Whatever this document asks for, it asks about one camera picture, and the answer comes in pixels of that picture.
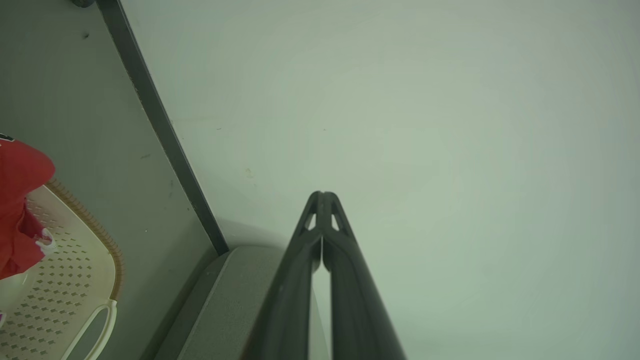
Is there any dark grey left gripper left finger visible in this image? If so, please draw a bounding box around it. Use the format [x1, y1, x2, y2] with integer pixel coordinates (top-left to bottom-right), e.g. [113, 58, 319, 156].
[242, 190, 324, 360]

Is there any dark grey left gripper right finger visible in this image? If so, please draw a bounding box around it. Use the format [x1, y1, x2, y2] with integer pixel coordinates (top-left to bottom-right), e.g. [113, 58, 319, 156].
[323, 191, 407, 360]

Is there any red white garment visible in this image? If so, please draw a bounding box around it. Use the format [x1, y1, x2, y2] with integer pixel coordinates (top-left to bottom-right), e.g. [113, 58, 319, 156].
[0, 134, 57, 281]

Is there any cream perforated laundry basket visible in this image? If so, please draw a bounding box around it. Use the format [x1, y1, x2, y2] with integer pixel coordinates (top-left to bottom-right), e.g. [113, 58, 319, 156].
[0, 179, 125, 360]

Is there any black wall baseboard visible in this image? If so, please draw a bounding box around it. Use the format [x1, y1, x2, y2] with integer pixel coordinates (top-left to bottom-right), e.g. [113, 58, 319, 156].
[96, 0, 231, 256]

